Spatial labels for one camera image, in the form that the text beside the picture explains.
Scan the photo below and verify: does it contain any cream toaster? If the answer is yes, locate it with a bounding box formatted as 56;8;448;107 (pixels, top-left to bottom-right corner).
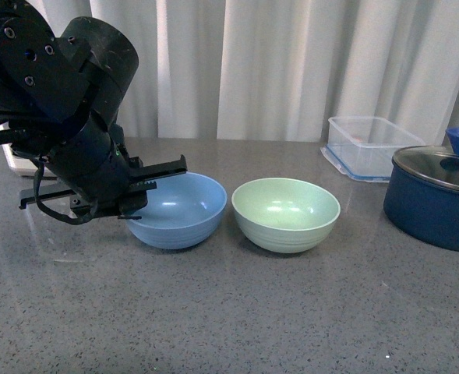
2;144;37;177

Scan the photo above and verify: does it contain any blue saucepan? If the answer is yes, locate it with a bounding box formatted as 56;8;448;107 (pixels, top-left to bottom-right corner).
383;166;459;252

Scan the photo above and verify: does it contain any clear plastic container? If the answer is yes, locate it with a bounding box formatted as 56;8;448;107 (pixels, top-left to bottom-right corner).
321;116;425;182

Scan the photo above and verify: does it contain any blue bowl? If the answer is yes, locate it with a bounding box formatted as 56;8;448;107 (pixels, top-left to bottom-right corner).
126;172;227;250

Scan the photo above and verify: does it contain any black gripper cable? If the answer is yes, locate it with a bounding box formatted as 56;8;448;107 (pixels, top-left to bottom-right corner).
0;120;143;227

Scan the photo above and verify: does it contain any glass lid blue knob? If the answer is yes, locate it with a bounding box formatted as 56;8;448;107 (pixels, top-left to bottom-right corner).
392;127;459;191

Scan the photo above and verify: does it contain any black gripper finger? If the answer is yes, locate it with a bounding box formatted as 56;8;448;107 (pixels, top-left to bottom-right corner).
18;183;73;210
129;155;188;182

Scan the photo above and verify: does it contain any green bowl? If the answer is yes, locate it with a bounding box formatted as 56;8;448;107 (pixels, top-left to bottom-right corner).
231;178;341;254

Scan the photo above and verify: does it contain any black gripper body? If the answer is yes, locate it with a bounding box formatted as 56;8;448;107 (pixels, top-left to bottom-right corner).
41;113;148;219

